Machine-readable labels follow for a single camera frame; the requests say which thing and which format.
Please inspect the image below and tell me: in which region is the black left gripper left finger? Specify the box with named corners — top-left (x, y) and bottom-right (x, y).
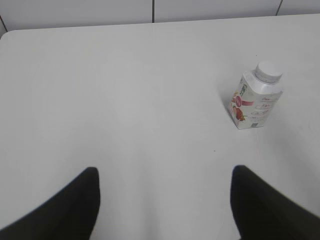
top-left (0, 167), bottom-right (101, 240)

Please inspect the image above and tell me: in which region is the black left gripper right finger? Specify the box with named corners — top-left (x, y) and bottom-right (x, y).
top-left (230, 165), bottom-right (320, 240)

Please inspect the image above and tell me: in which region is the white yili changqing bottle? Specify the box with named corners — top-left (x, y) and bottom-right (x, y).
top-left (228, 68), bottom-right (283, 130)

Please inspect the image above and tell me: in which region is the white bottle cap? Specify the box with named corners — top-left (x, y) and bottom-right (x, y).
top-left (254, 61), bottom-right (283, 84)

